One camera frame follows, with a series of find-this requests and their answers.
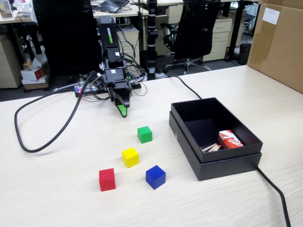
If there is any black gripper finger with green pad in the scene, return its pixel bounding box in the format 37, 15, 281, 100
116, 104, 129, 118

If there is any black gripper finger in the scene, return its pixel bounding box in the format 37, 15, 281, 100
113, 85, 133, 108

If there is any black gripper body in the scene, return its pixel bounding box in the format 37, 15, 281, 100
103, 68, 130, 90

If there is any green cube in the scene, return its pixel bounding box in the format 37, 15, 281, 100
137, 126, 153, 144

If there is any yellow cube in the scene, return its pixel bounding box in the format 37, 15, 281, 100
121, 147, 140, 168

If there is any red cube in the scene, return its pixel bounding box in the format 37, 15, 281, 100
98, 168, 116, 192

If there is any blue cube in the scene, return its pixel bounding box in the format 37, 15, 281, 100
145, 165, 166, 190

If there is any controller circuit board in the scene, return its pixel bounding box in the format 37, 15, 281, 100
74, 81, 106, 95

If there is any beige drawer cabinet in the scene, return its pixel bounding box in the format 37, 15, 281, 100
203, 17, 233, 62
116, 29, 140, 64

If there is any black pole with white rings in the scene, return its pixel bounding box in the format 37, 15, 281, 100
146, 0, 159, 81

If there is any black high-back office chair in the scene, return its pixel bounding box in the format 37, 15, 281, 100
32, 0, 103, 83

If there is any black cardboard box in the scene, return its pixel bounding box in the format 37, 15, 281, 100
170, 96, 264, 164

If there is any beige office desk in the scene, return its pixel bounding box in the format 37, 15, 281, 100
0, 13, 40, 55
92, 3, 150, 19

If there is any black laptop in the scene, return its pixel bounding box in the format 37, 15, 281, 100
94, 0, 131, 13

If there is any open white cardboard box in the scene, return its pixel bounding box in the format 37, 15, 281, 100
30, 53, 49, 71

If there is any white and red carton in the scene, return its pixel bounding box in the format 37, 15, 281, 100
20, 66, 49, 85

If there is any black mesh office chair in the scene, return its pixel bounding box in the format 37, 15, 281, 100
160, 0, 222, 74

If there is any beige low cabinet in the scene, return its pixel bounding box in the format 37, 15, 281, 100
0, 35, 23, 89

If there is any orange white matchbox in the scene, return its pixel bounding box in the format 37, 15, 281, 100
217, 129, 244, 150

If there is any white small box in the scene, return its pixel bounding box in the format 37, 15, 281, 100
17, 0, 33, 14

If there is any black open box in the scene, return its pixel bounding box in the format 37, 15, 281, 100
169, 111, 263, 182

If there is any black mesh trash bin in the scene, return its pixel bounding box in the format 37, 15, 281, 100
238, 43, 252, 66

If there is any large brown cardboard box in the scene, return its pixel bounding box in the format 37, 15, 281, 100
247, 0, 303, 93

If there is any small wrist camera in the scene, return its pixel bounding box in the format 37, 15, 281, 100
93, 74, 105, 90

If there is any thick black camera cable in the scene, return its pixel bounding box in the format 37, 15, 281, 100
14, 70, 98, 153

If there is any picture frame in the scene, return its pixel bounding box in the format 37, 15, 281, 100
0, 0, 14, 19

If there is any thick black power cable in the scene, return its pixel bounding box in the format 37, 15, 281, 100
165, 75, 292, 227

